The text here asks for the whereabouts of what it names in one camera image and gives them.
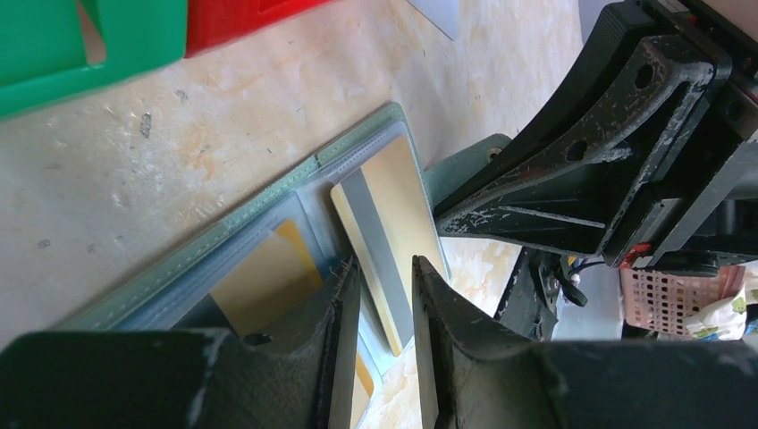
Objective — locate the pink perforated basket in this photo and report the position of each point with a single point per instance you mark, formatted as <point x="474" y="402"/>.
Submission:
<point x="661" y="302"/>

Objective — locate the gold card in holder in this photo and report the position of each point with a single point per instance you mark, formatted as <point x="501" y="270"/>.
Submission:
<point x="386" y="214"/>

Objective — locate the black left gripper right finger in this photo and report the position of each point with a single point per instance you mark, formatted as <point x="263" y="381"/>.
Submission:
<point x="474" y="372"/>

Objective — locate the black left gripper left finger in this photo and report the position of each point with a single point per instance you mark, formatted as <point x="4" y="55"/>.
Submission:
<point x="296" y="373"/>

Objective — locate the green plastic bin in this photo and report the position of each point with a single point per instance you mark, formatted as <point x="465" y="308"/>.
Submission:
<point x="55" y="49"/>

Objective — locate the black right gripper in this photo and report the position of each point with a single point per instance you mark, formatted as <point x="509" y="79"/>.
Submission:
<point x="646" y="153"/>

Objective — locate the red plastic bin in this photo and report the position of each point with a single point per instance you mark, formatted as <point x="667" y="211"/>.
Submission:
<point x="213" y="23"/>

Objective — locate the white card black stripe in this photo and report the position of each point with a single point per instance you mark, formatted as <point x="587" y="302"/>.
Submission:
<point x="443" y="14"/>

